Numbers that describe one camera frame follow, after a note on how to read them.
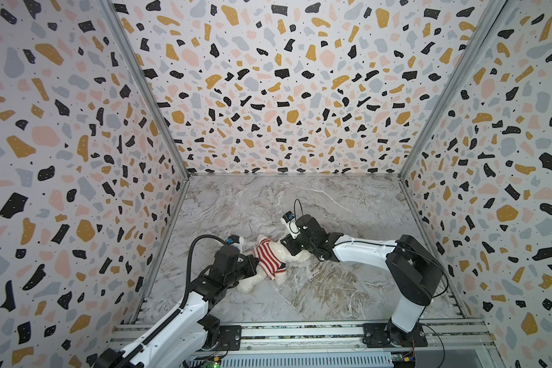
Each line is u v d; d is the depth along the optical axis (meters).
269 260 0.83
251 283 0.82
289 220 0.79
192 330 0.59
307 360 0.78
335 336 0.76
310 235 0.70
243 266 0.70
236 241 0.75
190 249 0.62
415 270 0.49
